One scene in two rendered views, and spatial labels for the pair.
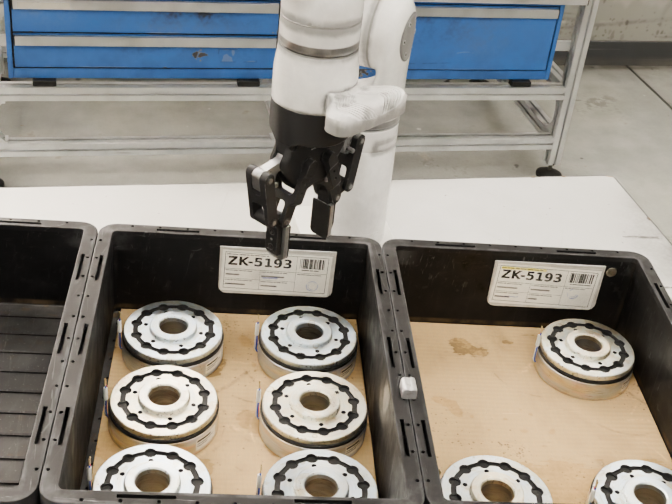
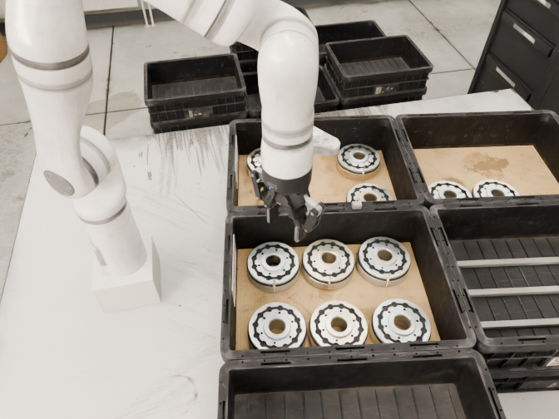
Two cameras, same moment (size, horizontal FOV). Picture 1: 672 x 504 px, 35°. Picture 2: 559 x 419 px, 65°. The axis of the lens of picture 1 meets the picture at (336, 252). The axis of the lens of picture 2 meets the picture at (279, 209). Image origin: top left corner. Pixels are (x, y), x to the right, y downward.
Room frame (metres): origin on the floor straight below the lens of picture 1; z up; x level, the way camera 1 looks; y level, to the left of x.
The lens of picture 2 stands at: (0.85, 0.52, 1.58)
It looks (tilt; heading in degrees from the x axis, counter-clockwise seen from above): 48 degrees down; 274
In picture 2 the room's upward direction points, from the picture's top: straight up
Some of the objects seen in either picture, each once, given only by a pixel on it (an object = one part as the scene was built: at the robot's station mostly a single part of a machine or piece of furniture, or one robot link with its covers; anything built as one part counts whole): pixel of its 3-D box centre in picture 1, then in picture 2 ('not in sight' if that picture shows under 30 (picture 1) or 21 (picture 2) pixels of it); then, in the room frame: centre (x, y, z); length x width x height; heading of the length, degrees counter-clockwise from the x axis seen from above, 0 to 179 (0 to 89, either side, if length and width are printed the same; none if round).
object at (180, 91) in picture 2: not in sight; (200, 120); (1.32, -1.08, 0.37); 0.40 x 0.30 x 0.45; 16
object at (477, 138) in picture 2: not in sight; (487, 172); (0.42, -0.27, 0.87); 0.40 x 0.30 x 0.11; 7
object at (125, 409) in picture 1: (164, 400); (338, 326); (0.77, 0.14, 0.86); 0.10 x 0.10 x 0.01
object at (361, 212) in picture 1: (356, 174); (114, 234); (1.22, -0.01, 0.88); 0.09 x 0.09 x 0.17; 25
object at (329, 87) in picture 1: (332, 71); (295, 139); (0.86, 0.02, 1.17); 0.11 x 0.09 x 0.06; 52
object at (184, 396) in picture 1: (164, 397); (338, 324); (0.77, 0.14, 0.86); 0.05 x 0.05 x 0.01
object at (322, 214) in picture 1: (321, 217); (273, 213); (0.90, 0.02, 1.01); 0.02 x 0.01 x 0.04; 52
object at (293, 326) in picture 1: (309, 332); (273, 261); (0.90, 0.02, 0.86); 0.05 x 0.05 x 0.01
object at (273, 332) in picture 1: (308, 336); (273, 262); (0.90, 0.02, 0.86); 0.10 x 0.10 x 0.01
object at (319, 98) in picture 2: not in sight; (287, 118); (0.94, -1.19, 0.31); 0.40 x 0.30 x 0.34; 16
